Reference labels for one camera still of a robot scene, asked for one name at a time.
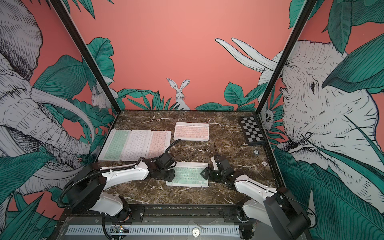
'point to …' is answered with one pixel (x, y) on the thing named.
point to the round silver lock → (195, 232)
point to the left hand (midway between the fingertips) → (174, 175)
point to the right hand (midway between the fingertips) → (202, 172)
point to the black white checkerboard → (252, 131)
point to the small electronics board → (120, 230)
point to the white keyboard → (137, 145)
